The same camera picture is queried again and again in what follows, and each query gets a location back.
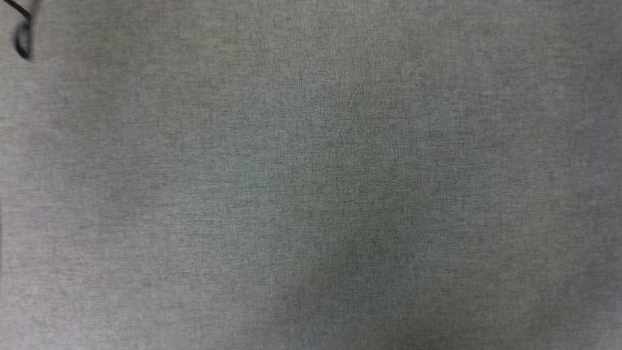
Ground grey fabric sofa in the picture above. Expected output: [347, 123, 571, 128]
[0, 0, 622, 350]

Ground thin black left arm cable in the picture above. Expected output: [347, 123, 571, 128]
[0, 0, 37, 62]

